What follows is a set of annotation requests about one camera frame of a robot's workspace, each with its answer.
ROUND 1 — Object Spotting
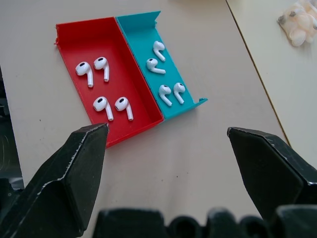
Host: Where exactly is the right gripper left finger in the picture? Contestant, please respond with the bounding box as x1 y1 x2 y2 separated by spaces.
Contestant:
0 123 110 238

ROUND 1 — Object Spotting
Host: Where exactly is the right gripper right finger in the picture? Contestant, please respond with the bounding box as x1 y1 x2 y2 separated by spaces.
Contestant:
227 126 317 221

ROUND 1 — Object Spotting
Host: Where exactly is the beige paper table sheet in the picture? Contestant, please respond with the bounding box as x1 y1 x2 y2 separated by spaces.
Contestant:
0 0 292 238

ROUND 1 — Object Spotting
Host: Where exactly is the pale cream paper table sheet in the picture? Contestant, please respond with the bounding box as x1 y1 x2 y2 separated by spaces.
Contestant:
225 0 317 172

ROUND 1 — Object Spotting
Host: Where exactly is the red plastic tray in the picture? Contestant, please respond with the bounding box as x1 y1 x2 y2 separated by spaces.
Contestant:
53 16 164 149

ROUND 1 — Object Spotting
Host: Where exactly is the clear bag of shells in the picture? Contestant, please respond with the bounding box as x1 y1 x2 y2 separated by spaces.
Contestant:
276 0 317 47

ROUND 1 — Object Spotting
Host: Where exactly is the teal plastic tray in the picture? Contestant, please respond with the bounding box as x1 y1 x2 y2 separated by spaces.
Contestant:
115 10 208 122

